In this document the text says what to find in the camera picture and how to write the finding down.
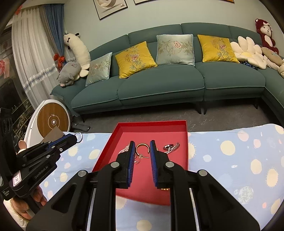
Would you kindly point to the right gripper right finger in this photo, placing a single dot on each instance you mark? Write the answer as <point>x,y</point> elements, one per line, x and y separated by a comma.
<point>167,174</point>

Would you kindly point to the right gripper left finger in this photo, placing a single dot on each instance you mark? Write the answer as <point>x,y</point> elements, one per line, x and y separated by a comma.
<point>115,175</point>

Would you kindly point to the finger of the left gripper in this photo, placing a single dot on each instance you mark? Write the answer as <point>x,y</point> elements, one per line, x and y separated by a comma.
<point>62,143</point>
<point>27,154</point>

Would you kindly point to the silver crystal earring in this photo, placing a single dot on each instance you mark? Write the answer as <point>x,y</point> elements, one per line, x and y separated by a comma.
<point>127,149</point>

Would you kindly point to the gold hoop earring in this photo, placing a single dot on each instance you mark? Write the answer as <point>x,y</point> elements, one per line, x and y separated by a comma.
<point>142,150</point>

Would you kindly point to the red jewelry tray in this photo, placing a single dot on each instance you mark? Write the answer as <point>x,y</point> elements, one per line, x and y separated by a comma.
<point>142,188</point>

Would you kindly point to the person's left hand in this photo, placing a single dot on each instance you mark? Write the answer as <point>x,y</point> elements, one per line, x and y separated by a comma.
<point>21,207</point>

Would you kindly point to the brown paper bag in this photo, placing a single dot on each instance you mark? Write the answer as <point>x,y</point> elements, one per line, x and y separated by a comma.
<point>53,135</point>

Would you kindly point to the black remote on floor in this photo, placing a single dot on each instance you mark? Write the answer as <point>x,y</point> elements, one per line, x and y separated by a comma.
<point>80,127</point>

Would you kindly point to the silver red clip brooch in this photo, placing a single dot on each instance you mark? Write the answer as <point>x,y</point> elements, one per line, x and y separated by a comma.
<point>169,148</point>

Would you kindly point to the white round wooden appliance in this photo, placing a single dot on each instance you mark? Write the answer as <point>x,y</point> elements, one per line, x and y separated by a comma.
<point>48,115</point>

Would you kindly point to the grey pig plush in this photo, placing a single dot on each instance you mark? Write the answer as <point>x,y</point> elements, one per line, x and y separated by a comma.
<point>69,74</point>

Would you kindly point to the blue patterned tablecloth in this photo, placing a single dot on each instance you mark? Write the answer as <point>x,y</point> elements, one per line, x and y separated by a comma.
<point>247,162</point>

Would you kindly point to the orange curtain tieback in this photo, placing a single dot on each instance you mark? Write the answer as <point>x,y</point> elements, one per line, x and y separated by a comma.
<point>59,61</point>

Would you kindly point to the left grey-green embroidered cushion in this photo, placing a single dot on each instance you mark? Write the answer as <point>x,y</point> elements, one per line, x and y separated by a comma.
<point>99,69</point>

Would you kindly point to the grey-green embroidered cushion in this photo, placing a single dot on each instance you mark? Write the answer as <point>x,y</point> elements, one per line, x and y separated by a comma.
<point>173,49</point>
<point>99,69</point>

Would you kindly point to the white sheer curtain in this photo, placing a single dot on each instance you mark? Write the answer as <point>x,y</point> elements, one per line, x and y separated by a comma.
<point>33,55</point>

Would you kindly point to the green sofa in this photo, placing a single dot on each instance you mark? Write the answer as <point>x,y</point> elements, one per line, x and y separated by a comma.
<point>174,83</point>

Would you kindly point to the long white cow plush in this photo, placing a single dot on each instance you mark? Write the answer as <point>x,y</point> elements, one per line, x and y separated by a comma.
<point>80,51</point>

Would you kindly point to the left yellow embroidered cushion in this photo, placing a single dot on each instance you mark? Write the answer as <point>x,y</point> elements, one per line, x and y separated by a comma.
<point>134,59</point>

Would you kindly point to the yellow embroidered cushion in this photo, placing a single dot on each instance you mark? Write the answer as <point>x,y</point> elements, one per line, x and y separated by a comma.
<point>216,49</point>
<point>134,59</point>

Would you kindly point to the centre grey-green embroidered cushion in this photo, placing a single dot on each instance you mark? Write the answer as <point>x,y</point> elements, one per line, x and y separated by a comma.
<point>173,49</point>

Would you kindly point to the blue curtain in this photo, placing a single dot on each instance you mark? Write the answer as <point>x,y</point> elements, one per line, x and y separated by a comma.
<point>55,19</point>

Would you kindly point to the right yellow embroidered cushion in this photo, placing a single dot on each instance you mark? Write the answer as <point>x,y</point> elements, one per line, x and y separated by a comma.
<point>216,49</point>

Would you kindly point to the white flower-shaped cushion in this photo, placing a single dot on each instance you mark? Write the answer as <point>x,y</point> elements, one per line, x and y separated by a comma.
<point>246,50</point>

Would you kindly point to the cream knot pillow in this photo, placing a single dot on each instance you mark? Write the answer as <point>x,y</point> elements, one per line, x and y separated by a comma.
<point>281,70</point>

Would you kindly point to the beige potato plush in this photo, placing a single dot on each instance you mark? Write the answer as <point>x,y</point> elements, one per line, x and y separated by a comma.
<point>272,56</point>

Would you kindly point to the red monkey plush toy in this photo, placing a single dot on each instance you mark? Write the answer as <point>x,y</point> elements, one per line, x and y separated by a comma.
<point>265,30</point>

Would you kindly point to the grey framed wall picture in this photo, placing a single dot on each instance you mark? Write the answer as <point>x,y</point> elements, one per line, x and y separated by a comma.
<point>105,8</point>

